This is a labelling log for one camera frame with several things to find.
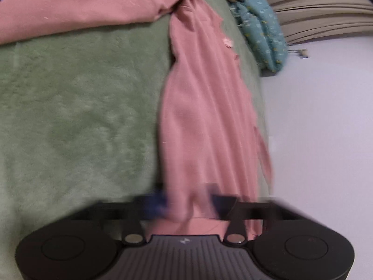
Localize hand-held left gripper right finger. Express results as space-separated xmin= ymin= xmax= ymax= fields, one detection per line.
xmin=204 ymin=184 xmax=309 ymax=245

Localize green fleece blanket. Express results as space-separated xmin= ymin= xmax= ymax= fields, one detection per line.
xmin=0 ymin=0 xmax=271 ymax=280

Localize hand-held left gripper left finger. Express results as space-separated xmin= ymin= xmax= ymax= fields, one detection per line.
xmin=68 ymin=191 xmax=172 ymax=246

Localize wall socket with plug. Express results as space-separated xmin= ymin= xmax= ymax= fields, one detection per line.
xmin=287 ymin=48 xmax=309 ymax=59

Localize pink sweatshirt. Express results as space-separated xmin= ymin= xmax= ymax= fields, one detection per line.
xmin=0 ymin=0 xmax=274 ymax=241

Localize teal patterned quilt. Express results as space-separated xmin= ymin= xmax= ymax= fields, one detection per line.
xmin=229 ymin=0 xmax=289 ymax=73

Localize striped beige curtain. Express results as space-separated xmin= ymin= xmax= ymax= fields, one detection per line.
xmin=261 ymin=0 xmax=373 ymax=46

